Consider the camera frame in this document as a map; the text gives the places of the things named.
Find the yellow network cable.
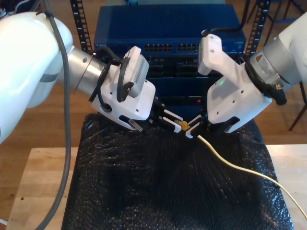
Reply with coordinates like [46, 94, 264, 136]
[179, 121, 307, 222]

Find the black bubble wrap mat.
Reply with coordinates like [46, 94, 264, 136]
[60, 112, 295, 230]

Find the short black cable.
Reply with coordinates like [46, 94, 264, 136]
[241, 55, 288, 106]
[88, 62, 113, 114]

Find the blue network switch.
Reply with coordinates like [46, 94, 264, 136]
[93, 3, 248, 55]

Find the long grey cable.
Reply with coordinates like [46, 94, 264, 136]
[35, 0, 131, 230]

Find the black rack server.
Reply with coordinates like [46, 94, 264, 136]
[143, 54, 245, 79]

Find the dark metal chair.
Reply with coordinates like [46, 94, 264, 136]
[289, 80, 307, 132]

